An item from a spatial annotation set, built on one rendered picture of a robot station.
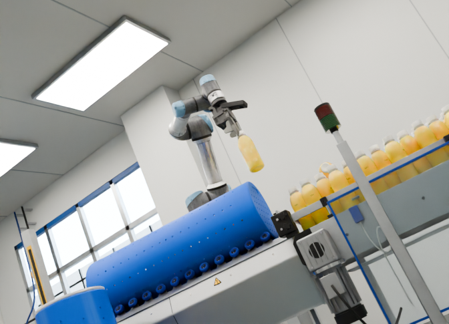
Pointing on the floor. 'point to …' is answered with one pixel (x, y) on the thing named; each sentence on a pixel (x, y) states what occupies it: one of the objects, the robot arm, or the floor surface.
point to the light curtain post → (37, 266)
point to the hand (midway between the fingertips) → (240, 134)
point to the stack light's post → (391, 235)
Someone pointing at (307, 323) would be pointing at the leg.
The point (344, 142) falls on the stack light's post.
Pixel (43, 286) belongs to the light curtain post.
